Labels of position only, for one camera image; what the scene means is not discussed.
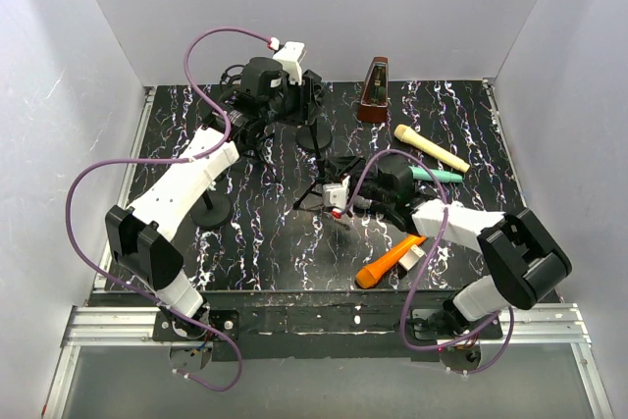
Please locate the aluminium rail frame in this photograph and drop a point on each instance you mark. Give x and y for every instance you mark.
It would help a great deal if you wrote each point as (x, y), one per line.
(533, 364)

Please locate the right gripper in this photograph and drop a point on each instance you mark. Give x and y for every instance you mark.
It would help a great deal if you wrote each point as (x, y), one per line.
(343, 162)

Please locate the tripod shock-mount mic stand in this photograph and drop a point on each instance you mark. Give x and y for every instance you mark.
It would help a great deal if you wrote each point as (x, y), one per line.
(247, 130)

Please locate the small white blue box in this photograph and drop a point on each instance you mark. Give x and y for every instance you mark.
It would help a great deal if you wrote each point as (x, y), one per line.
(411, 258)

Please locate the green microphone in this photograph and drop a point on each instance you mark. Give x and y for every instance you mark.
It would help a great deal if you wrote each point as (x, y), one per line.
(420, 174)

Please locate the orange microphone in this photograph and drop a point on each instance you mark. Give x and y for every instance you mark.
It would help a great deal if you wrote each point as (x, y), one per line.
(370, 275)

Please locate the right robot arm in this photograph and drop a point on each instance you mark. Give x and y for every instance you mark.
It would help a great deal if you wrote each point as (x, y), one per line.
(524, 261)

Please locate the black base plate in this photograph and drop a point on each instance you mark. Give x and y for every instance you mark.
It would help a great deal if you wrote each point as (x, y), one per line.
(316, 324)

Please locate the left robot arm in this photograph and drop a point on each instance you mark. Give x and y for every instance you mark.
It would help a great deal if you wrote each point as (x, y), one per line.
(266, 90)

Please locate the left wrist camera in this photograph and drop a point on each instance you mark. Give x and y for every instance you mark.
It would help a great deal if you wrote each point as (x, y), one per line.
(290, 56)

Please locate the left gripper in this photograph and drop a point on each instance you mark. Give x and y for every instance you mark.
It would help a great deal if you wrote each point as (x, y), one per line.
(309, 106)

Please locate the short round-base mic stand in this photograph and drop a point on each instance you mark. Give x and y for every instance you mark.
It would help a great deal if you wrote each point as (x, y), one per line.
(211, 211)

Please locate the tripod stand for green mic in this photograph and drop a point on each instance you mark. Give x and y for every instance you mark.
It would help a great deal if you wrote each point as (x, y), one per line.
(319, 180)

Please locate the brown metronome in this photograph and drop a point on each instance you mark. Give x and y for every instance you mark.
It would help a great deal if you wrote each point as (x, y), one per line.
(373, 104)

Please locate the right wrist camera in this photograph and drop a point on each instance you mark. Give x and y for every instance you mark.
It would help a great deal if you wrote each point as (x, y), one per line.
(335, 196)

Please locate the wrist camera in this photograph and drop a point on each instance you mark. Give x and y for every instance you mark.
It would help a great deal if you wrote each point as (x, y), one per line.
(290, 56)
(335, 196)

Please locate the black silver-mesh microphone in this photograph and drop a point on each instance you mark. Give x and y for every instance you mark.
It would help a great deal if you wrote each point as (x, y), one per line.
(387, 212)

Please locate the cream microphone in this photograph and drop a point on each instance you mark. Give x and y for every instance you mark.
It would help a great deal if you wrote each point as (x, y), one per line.
(409, 136)

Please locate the round-base stand for cream mic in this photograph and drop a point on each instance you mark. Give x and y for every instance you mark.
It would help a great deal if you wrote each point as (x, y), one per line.
(305, 138)

